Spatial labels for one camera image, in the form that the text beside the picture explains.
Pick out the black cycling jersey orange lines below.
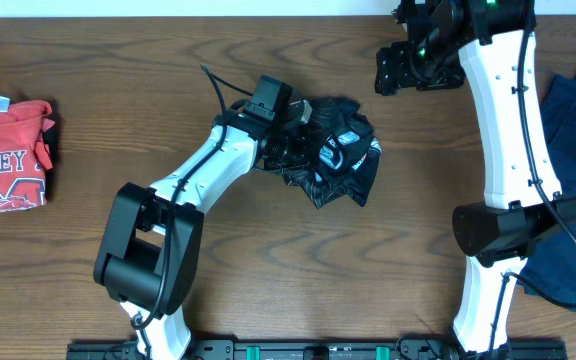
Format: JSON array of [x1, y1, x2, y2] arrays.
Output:
[[283, 97, 382, 208]]

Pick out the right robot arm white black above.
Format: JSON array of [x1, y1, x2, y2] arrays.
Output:
[[374, 0, 576, 359]]

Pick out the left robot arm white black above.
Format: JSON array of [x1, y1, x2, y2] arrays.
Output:
[[93, 100, 312, 359]]

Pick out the red folded printed t-shirt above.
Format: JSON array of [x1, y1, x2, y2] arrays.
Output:
[[0, 96, 55, 213]]

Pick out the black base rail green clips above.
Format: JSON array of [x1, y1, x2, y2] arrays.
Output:
[[66, 335, 569, 360]]

